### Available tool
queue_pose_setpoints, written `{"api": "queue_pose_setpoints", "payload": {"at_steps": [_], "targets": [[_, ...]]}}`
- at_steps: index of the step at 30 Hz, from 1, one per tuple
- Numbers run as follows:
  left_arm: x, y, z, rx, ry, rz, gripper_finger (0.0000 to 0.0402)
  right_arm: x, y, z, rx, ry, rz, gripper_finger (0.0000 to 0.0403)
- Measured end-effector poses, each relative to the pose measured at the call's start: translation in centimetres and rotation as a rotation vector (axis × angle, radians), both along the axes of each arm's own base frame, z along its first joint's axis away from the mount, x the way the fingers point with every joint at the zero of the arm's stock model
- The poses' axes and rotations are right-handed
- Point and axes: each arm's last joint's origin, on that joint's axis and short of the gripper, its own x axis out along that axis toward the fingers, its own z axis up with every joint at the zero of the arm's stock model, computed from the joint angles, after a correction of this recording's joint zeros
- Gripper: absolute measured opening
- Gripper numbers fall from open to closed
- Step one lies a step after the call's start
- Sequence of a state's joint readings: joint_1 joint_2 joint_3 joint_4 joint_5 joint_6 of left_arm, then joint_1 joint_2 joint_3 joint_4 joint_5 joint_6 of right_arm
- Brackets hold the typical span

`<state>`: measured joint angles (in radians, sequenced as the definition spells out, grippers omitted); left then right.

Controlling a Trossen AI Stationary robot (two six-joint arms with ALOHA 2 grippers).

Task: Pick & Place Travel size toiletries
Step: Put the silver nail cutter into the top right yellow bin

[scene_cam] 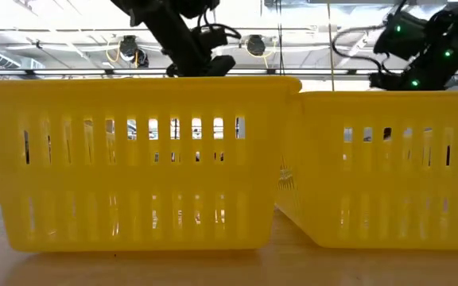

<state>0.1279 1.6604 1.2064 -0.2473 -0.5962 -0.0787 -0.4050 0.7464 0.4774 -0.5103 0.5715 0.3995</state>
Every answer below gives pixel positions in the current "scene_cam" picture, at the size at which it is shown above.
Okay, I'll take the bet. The yellow hanging cable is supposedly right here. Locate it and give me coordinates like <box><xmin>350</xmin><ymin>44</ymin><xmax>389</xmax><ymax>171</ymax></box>
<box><xmin>326</xmin><ymin>0</ymin><xmax>336</xmax><ymax>92</ymax></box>

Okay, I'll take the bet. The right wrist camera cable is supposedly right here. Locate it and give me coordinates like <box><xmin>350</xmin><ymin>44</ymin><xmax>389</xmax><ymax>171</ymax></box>
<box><xmin>331</xmin><ymin>23</ymin><xmax>389</xmax><ymax>75</ymax></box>

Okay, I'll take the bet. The yellow slotted plastic basket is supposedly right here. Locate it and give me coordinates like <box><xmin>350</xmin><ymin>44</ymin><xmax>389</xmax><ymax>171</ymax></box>
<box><xmin>0</xmin><ymin>75</ymin><xmax>302</xmax><ymax>253</ymax></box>
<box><xmin>275</xmin><ymin>90</ymin><xmax>458</xmax><ymax>251</ymax></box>

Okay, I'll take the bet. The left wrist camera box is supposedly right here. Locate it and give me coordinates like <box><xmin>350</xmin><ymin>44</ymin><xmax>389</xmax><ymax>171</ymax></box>
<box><xmin>191</xmin><ymin>24</ymin><xmax>238</xmax><ymax>78</ymax></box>

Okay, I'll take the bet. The black ceiling cable reel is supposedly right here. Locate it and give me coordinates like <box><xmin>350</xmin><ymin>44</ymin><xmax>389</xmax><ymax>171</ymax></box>
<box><xmin>118</xmin><ymin>34</ymin><xmax>139</xmax><ymax>63</ymax></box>
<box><xmin>246</xmin><ymin>34</ymin><xmax>268</xmax><ymax>57</ymax></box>

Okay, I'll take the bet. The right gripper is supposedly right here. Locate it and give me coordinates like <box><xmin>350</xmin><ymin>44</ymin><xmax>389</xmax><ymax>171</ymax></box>
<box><xmin>369</xmin><ymin>42</ymin><xmax>453</xmax><ymax>91</ymax></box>

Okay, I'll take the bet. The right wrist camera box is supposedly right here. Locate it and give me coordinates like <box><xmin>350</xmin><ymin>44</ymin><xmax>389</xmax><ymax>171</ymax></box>
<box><xmin>373</xmin><ymin>10</ymin><xmax>429</xmax><ymax>61</ymax></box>

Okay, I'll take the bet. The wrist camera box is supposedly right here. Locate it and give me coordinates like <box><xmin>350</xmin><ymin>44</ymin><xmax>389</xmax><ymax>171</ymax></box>
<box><xmin>373</xmin><ymin>10</ymin><xmax>429</xmax><ymax>61</ymax></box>
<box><xmin>191</xmin><ymin>24</ymin><xmax>238</xmax><ymax>78</ymax></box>

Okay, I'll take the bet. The black hanging cable with coil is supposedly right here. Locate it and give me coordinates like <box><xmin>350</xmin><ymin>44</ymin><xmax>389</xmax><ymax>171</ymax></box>
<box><xmin>274</xmin><ymin>0</ymin><xmax>286</xmax><ymax>76</ymax></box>

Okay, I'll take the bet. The ceiling light rail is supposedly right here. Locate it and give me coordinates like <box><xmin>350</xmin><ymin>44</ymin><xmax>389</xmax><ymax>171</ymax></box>
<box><xmin>0</xmin><ymin>68</ymin><xmax>458</xmax><ymax>77</ymax></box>

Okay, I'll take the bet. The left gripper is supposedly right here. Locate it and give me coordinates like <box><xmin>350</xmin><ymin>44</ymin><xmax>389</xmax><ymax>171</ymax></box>
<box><xmin>164</xmin><ymin>35</ymin><xmax>211</xmax><ymax>79</ymax></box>

